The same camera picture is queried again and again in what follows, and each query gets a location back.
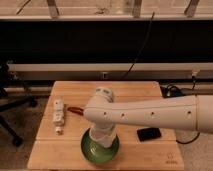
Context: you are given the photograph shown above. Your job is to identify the white plastic bottle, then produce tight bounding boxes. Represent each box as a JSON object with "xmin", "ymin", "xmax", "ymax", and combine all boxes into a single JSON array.
[{"xmin": 52, "ymin": 99, "xmax": 65, "ymax": 135}]

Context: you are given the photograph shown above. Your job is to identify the black smartphone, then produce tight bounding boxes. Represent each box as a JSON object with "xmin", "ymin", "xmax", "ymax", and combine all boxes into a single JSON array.
[{"xmin": 137, "ymin": 128, "xmax": 161, "ymax": 141}]

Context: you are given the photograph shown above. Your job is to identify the black office chair base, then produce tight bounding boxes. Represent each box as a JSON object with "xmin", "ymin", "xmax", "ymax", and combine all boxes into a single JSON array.
[{"xmin": 0, "ymin": 60, "xmax": 37, "ymax": 147}]

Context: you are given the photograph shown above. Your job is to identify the green ceramic bowl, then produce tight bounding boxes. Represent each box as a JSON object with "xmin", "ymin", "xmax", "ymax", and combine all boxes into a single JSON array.
[{"xmin": 81, "ymin": 129, "xmax": 120, "ymax": 164}]

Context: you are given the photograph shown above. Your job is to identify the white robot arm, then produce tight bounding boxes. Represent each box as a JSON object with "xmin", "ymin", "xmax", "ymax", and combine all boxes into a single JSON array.
[{"xmin": 83, "ymin": 87, "xmax": 213, "ymax": 148}]

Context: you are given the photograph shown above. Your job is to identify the red handled tool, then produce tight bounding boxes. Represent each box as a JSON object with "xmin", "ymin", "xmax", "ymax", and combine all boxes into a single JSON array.
[{"xmin": 67, "ymin": 107, "xmax": 84, "ymax": 116}]

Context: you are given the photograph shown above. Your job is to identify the wooden table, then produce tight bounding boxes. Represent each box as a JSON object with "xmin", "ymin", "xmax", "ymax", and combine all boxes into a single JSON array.
[{"xmin": 27, "ymin": 81, "xmax": 184, "ymax": 171}]

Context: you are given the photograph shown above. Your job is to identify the black cable on floor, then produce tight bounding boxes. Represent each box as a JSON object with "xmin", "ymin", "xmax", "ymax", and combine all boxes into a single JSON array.
[{"xmin": 175, "ymin": 132, "xmax": 201, "ymax": 145}]

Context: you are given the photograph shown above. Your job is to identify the black hanging cable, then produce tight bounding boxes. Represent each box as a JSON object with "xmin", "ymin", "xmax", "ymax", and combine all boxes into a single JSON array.
[{"xmin": 120, "ymin": 11, "xmax": 156, "ymax": 81}]

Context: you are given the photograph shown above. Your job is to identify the blue device on floor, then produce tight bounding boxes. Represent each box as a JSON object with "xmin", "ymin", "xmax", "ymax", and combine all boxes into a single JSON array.
[{"xmin": 161, "ymin": 84, "xmax": 192, "ymax": 99}]

